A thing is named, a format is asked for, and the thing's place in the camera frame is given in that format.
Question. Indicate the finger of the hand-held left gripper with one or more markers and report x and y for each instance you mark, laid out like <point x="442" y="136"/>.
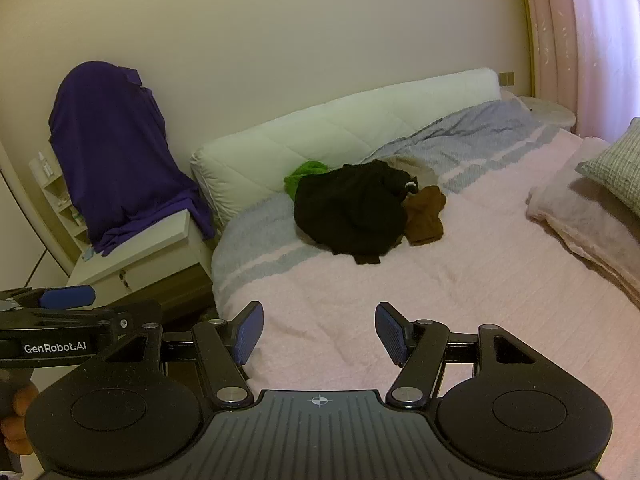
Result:
<point x="67" y="296"/>
<point x="75" y="316"/>

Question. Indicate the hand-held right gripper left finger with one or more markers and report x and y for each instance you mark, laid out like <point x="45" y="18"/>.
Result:
<point x="250" y="332"/>

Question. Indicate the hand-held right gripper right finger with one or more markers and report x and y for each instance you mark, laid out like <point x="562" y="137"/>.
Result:
<point x="392" y="332"/>

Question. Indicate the black sweater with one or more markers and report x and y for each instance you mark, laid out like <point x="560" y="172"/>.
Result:
<point x="345" y="205"/>

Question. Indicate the person's left hand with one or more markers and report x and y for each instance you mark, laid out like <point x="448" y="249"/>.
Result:
<point x="17" y="432"/>

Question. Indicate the white nightstand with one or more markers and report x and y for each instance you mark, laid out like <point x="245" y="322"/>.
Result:
<point x="150" y="245"/>

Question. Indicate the brown garment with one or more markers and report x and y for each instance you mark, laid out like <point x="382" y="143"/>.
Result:
<point x="425" y="215"/>

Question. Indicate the purple cloth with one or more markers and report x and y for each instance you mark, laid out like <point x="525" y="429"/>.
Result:
<point x="115" y="160"/>

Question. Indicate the green garment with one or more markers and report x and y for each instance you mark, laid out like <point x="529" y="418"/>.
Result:
<point x="302" y="175"/>

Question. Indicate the white quilted bolster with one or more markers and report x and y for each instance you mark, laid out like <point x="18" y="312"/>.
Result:
<point x="325" y="130"/>

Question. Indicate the folded pink blanket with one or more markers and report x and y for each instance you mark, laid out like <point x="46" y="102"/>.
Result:
<point x="575" y="210"/>

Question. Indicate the round white side table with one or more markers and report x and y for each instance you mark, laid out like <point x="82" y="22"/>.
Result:
<point x="545" y="110"/>

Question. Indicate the green checked pillow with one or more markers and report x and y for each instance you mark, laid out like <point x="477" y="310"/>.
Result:
<point x="620" y="170"/>

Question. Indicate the pale pink embroidered curtain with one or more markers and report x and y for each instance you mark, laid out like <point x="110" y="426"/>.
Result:
<point x="550" y="35"/>

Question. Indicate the white wall shelf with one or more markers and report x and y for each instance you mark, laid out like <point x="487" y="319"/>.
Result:
<point x="50" y="195"/>

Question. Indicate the wall socket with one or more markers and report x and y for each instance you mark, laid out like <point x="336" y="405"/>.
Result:
<point x="507" y="79"/>

